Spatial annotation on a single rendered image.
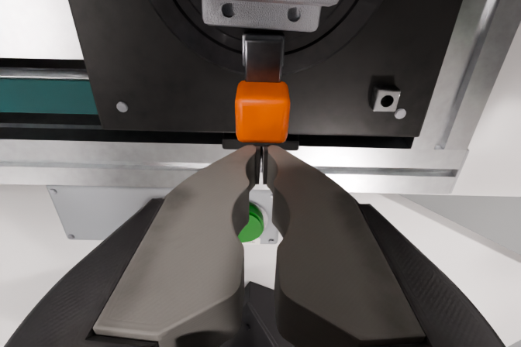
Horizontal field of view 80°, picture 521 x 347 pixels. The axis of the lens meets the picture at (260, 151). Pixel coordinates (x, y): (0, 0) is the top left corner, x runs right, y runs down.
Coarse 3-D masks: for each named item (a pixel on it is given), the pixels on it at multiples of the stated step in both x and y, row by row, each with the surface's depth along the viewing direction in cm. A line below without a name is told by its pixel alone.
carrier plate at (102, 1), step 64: (128, 0) 19; (384, 0) 19; (448, 0) 19; (128, 64) 21; (192, 64) 21; (320, 64) 21; (384, 64) 21; (128, 128) 23; (192, 128) 23; (320, 128) 23; (384, 128) 23
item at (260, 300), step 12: (252, 288) 48; (264, 288) 50; (252, 300) 47; (264, 300) 48; (252, 312) 45; (264, 312) 46; (252, 324) 45; (264, 324) 45; (240, 336) 47; (252, 336) 45; (264, 336) 44; (276, 336) 44
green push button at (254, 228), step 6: (252, 210) 28; (258, 210) 28; (252, 216) 28; (258, 216) 28; (252, 222) 28; (258, 222) 28; (246, 228) 28; (252, 228) 28; (258, 228) 28; (240, 234) 29; (246, 234) 29; (252, 234) 29; (258, 234) 29; (240, 240) 29; (246, 240) 29; (252, 240) 29
